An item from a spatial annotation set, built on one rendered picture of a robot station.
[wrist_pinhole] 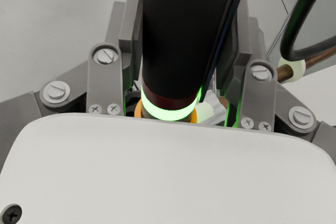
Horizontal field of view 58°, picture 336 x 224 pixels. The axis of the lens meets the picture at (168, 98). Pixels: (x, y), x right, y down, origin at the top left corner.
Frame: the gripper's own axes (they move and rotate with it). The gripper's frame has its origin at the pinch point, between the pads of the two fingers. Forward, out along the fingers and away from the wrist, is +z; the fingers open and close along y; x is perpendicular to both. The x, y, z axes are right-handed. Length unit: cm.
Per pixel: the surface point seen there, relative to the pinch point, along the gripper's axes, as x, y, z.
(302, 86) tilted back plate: -37, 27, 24
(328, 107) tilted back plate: -34.0, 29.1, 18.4
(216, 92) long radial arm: -39.3, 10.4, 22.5
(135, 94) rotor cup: -29.8, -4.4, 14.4
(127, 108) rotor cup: -31.2, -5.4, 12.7
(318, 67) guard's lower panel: -96, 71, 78
